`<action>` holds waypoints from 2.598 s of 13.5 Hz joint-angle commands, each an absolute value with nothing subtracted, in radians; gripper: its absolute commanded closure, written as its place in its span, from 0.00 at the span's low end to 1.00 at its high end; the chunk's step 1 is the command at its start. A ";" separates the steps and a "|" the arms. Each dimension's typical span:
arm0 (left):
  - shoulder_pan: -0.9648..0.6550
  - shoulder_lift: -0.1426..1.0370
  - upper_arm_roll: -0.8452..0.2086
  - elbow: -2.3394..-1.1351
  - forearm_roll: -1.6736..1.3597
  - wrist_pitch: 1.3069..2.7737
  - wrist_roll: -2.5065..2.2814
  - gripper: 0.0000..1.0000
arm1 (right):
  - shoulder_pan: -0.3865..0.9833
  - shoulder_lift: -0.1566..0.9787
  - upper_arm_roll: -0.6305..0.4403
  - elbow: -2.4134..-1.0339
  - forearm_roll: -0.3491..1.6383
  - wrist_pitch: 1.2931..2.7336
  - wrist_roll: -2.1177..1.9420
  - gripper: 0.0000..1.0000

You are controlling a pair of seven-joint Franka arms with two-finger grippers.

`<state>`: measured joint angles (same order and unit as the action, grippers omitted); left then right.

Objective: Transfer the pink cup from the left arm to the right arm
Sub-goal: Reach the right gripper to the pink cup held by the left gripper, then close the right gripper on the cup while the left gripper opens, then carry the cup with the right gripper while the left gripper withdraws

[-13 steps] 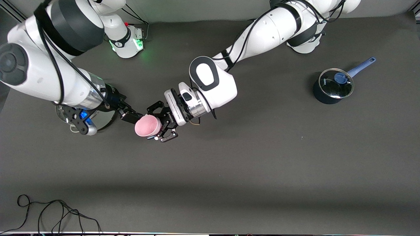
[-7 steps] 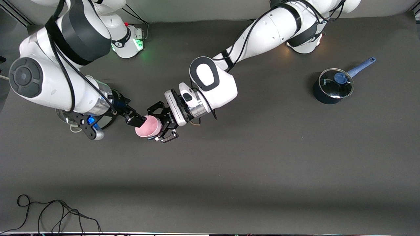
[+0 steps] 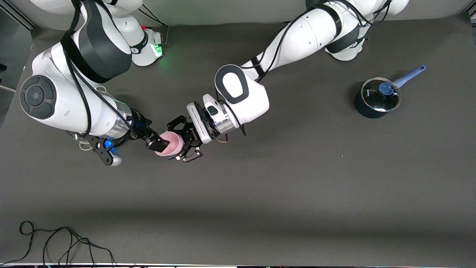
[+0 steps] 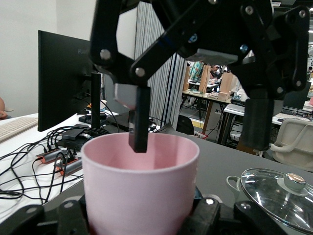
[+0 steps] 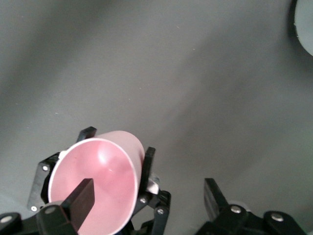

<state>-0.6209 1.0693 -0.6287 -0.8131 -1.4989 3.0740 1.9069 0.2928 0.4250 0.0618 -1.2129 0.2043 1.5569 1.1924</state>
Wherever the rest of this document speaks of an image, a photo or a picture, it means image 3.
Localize pink plastic cup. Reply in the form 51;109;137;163
155;131;185;157

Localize glass lid with beige knob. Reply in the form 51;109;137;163
97;90;118;106

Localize dark grey table mat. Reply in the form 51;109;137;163
0;14;476;265

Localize sage green cooking pot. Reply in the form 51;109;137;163
66;86;123;150

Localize dark blue saucepan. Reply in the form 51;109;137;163
354;65;427;119

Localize glass lid with blue knob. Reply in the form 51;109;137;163
361;77;402;112

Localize black right arm base cables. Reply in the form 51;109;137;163
143;6;170;48

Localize loose black cable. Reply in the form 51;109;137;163
0;221;116;267

